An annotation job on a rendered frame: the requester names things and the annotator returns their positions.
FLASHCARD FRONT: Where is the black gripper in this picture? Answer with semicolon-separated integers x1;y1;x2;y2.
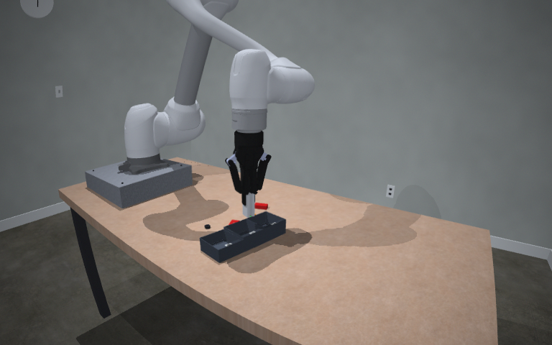
225;131;271;218

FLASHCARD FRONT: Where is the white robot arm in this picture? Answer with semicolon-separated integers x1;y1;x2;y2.
117;0;315;175

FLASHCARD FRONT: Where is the dark grey three-compartment bin rack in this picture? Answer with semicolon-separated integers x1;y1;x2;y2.
201;211;286;263

